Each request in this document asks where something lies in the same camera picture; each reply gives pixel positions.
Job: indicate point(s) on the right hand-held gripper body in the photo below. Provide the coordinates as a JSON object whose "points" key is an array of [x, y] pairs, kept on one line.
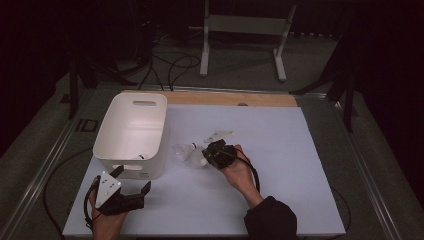
{"points": [[225, 155]]}

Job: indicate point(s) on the person's right hand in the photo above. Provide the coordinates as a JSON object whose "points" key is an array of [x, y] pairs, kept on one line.
{"points": [[241, 175]]}

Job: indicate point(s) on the white table mat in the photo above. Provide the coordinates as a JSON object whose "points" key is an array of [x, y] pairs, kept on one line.
{"points": [[283, 150]]}

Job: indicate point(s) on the black tripod stand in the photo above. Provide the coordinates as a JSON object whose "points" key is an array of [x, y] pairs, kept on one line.
{"points": [[73, 93], [348, 100]]}

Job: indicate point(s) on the white metal stand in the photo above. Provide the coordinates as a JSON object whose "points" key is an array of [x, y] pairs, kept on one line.
{"points": [[245, 25]]}

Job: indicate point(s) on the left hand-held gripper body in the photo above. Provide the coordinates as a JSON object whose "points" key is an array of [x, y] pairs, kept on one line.
{"points": [[107, 190]]}

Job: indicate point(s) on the white plastic storage bin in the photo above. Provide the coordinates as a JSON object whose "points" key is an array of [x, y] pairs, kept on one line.
{"points": [[133, 133]]}

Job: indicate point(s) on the metal floor rail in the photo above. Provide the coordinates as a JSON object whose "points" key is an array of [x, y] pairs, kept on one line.
{"points": [[370, 180], [36, 180], [216, 89]]}

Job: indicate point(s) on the person's left hand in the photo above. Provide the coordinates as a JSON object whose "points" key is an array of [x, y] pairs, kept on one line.
{"points": [[106, 226]]}

